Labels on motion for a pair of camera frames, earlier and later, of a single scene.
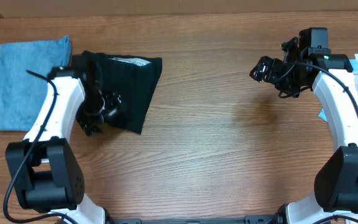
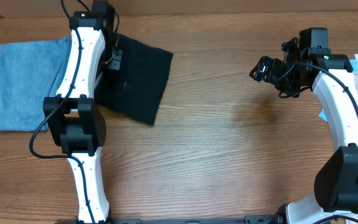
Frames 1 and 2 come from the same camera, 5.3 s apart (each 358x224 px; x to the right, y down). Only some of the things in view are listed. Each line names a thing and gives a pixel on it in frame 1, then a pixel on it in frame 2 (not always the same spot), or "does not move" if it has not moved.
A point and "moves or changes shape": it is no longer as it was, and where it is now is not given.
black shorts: [135, 78] moves or changes shape
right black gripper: [270, 70] does not move
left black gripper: [90, 126] -> [115, 64]
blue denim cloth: [22, 74] does not move
